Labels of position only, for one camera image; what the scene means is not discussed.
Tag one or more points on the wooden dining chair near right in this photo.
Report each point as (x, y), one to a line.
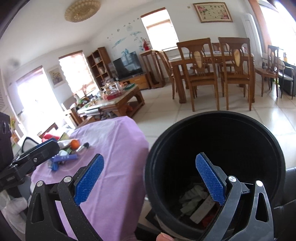
(236, 58)

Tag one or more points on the tall wooden plant stand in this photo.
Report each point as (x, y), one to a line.
(153, 69)

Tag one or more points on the wooden tv cabinet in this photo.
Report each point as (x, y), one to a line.
(140, 80)

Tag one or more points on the woven ceiling lamp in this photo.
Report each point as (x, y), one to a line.
(81, 10)

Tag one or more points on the wooden dining chair near left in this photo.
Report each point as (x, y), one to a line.
(200, 66)

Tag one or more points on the blue wrapper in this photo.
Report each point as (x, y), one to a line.
(56, 161)

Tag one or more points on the red cushion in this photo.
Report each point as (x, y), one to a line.
(48, 136)

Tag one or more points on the wooden coffee table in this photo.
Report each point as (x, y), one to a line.
(126, 104)

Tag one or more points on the black trash bin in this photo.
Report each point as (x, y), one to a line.
(253, 164)

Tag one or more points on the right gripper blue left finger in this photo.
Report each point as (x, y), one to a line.
(86, 180)

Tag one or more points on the red flower vase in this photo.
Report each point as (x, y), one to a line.
(145, 44)

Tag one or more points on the framed sunflower picture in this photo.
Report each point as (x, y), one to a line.
(55, 76)

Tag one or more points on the purple tablecloth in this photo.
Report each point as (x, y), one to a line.
(115, 202)

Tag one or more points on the flat screen television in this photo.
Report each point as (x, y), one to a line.
(128, 65)

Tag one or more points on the wooden dining chair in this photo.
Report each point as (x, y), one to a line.
(200, 66)
(176, 72)
(236, 58)

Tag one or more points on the orange tangerine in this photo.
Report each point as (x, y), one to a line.
(74, 144)

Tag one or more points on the white round lid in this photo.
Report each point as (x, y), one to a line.
(63, 153)

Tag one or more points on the wooden bookshelf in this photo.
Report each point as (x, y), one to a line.
(99, 62)

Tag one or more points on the wooden chair by doorway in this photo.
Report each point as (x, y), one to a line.
(270, 71)

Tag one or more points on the black plastic spoon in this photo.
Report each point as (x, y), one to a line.
(84, 146)

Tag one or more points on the white standing air conditioner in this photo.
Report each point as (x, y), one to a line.
(252, 34)

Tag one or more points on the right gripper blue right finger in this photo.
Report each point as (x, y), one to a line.
(214, 180)

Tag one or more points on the framed floral picture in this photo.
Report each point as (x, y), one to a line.
(213, 12)

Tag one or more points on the wooden dining chair far left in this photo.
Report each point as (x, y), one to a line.
(176, 72)

